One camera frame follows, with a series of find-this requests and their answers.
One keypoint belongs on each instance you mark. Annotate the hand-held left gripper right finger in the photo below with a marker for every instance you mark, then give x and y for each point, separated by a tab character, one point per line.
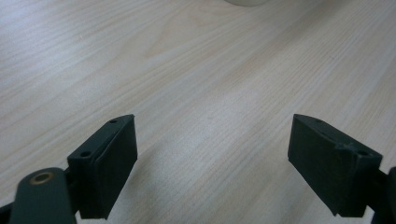
333	168

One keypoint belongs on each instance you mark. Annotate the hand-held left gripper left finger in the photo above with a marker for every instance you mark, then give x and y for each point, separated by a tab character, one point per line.
102	174

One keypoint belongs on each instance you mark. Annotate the white square bin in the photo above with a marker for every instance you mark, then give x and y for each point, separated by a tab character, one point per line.
246	2

